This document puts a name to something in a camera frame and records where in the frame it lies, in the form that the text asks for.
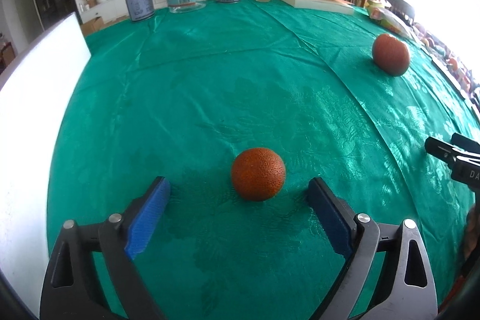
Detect small brown round fruit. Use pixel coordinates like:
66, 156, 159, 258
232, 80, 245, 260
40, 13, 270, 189
231, 148, 287, 202

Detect red apple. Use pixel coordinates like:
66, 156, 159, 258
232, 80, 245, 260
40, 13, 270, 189
372, 33, 410, 76

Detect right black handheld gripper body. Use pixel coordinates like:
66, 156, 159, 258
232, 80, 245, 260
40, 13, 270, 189
425, 132, 480, 193

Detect green tablecloth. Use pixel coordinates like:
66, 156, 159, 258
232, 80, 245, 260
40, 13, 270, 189
47, 0, 479, 319

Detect white cardboard box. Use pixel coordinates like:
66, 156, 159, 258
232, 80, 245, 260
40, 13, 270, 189
1, 15, 91, 315

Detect brown cardboard box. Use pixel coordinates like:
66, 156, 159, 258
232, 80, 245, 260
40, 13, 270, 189
80, 16, 105, 37

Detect snack packets pile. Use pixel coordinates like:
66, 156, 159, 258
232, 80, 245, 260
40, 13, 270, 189
365, 1, 412, 38

